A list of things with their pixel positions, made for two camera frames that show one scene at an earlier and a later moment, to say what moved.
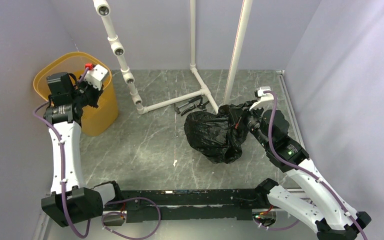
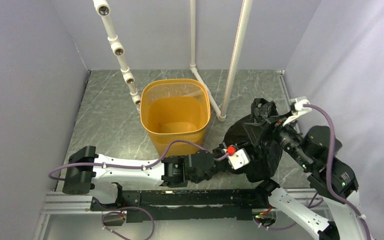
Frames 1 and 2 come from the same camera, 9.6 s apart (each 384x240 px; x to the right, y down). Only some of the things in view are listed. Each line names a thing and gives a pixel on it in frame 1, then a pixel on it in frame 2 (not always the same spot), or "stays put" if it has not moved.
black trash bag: [214, 136] → [264, 159]
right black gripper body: [243, 119] → [270, 124]
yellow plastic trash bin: [101, 121] → [175, 109]
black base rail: [237, 204] stays put
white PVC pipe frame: [103, 7] stays put
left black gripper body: [87, 94] → [221, 165]
